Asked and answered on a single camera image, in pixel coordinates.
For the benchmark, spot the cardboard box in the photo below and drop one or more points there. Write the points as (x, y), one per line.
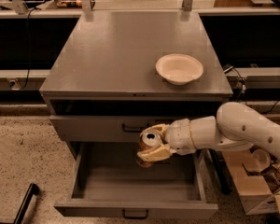
(254, 193)

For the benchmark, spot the orange soda can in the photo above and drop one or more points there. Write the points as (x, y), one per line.
(148, 140)

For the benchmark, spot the black floor leg right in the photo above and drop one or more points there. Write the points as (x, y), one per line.
(225, 189)

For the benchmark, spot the white cup in box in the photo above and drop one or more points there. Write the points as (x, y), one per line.
(262, 159)

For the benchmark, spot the dark crumpled bag in box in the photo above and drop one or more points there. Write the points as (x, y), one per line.
(272, 178)

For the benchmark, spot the grey open middle drawer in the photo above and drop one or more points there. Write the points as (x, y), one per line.
(110, 183)

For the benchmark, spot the white paper bowl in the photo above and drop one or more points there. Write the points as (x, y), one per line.
(179, 69)

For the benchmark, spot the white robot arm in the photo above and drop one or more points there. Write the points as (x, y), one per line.
(206, 132)

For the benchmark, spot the grey upper drawer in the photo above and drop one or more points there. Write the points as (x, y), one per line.
(104, 128)

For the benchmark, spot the grey drawer cabinet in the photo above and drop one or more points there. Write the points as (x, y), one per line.
(107, 68)

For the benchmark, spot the black bar on floor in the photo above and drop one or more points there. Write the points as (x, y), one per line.
(33, 190)

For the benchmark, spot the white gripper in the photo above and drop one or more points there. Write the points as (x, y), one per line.
(179, 136)

